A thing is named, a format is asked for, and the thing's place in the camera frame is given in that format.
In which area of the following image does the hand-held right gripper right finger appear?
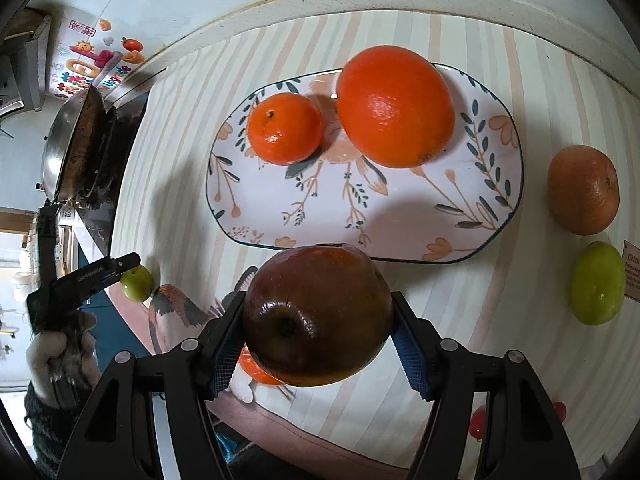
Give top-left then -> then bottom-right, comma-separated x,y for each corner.
390,291 -> 583,480

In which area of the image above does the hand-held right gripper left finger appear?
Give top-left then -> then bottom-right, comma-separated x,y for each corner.
62,290 -> 248,480

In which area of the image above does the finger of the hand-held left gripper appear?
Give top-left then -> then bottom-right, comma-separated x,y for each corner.
102,252 -> 142,282

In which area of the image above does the small green fruit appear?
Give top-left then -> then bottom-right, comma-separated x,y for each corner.
120,266 -> 152,303

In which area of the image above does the dark red apple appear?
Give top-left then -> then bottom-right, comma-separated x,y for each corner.
241,244 -> 393,388

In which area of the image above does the floral ceramic plate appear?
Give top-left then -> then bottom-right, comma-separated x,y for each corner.
206,62 -> 524,264

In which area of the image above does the large green apple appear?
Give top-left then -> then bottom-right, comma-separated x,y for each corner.
570,241 -> 627,326

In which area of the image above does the pale orange citrus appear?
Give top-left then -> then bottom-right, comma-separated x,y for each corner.
546,145 -> 621,236

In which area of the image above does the person's left forearm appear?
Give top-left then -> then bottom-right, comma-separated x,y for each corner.
22,380 -> 98,480

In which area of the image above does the person's left hand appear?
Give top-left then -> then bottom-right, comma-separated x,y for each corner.
25,310 -> 101,408

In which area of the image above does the striped cat print mat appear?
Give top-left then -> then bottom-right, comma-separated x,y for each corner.
107,10 -> 640,463

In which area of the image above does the metal wok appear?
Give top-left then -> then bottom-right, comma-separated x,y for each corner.
37,85 -> 121,283

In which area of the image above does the mandarin orange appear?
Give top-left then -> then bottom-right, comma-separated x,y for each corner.
246,92 -> 326,166

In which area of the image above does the range hood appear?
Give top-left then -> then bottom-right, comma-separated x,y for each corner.
0,7 -> 53,113

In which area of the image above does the brown paper card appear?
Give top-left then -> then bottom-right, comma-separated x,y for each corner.
621,240 -> 640,303

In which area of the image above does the large orange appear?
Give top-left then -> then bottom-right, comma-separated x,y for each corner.
335,45 -> 457,169

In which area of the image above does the colourful wall sticker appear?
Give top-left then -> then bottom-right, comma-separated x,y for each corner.
50,17 -> 146,98

